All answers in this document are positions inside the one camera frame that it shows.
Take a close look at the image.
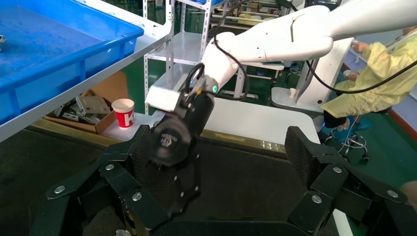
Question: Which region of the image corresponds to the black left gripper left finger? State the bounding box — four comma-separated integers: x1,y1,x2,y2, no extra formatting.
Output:
29,124,170,236

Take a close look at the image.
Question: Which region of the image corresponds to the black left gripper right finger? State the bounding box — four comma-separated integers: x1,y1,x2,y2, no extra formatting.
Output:
284,126,417,236

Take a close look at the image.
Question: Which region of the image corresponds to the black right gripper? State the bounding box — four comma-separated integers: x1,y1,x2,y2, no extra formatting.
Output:
149,91,216,218

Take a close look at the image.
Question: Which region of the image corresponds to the black container with brass rails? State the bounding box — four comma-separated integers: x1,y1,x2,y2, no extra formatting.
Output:
81,128,327,236

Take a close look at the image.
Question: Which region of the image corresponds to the red white paper cup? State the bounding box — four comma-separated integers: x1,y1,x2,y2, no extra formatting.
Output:
111,98,135,129

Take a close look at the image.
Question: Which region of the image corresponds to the beige rounded object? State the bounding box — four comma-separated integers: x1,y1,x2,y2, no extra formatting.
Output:
399,181,417,210

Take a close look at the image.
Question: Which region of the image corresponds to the black mat with brass strip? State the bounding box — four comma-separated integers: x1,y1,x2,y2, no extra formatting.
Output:
0,118,121,236

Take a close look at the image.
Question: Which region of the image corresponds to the brown cardboard box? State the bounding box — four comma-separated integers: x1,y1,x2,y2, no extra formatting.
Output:
44,71,129,136

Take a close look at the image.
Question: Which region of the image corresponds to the black stool with chrome base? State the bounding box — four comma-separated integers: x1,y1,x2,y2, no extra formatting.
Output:
332,106,391,163

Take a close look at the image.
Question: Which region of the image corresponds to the white robot torso column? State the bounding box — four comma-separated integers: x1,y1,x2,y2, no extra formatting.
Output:
270,37,354,131

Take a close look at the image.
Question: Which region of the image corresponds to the person in yellow coat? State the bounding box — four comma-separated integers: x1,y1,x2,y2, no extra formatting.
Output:
320,28,417,129

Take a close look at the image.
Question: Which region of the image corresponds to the white background table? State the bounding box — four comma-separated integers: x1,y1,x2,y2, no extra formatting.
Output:
225,61,286,100

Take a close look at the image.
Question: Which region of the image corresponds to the white background shelving unit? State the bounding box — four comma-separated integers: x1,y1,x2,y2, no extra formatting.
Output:
143,0,225,116

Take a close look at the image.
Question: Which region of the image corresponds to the blue plastic bin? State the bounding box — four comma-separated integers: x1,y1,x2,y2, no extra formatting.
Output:
0,0,145,126

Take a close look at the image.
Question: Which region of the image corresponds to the white metal shelf rack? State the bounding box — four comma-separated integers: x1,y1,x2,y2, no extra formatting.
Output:
0,0,175,144

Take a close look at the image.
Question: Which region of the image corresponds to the grey metal bracket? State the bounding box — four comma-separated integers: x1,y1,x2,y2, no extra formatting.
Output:
75,95,112,117

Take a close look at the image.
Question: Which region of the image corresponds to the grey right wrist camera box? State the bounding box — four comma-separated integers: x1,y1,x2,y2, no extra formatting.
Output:
145,85,183,114

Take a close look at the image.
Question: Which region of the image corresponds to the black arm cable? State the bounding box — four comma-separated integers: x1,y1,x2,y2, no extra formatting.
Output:
182,0,417,102

